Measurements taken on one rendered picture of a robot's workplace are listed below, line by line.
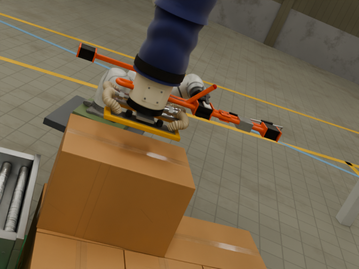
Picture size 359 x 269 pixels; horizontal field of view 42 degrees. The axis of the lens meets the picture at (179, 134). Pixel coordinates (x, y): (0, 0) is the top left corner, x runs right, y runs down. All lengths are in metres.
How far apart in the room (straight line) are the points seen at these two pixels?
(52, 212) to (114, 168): 0.34
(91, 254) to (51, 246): 0.18
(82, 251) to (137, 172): 0.42
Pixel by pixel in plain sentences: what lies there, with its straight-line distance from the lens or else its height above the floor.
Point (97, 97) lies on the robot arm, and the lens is 2.72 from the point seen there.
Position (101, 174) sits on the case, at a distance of 2.00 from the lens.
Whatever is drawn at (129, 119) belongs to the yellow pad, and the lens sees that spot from 1.96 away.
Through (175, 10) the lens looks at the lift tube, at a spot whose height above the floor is 1.61.
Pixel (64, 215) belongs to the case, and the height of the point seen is 0.64.
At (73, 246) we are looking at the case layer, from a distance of 2.14.
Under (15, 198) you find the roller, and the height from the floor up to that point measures 0.55.
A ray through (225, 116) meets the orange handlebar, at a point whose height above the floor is 1.25.
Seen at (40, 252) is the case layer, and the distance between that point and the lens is 2.06.
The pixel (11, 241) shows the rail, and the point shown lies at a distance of 2.01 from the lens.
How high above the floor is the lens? 1.86
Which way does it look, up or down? 21 degrees down
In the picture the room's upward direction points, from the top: 23 degrees clockwise
